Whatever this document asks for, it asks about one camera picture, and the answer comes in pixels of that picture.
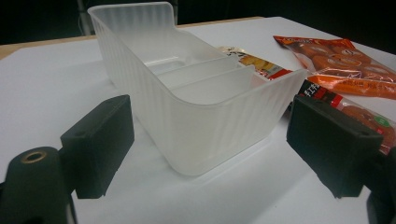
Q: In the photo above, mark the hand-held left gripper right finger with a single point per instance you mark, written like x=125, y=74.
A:
x=333, y=146

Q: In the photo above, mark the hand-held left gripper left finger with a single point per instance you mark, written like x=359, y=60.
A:
x=96, y=146

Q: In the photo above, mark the red and black snack packet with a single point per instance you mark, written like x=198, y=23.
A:
x=361, y=113

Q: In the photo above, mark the orange snack packet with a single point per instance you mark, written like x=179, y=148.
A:
x=342, y=59

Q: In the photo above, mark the translucent plastic storage container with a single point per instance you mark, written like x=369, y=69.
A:
x=199, y=140

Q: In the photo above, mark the white table mat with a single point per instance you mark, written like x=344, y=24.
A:
x=46, y=93

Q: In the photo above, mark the white and yellow snack packet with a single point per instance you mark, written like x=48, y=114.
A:
x=264, y=67

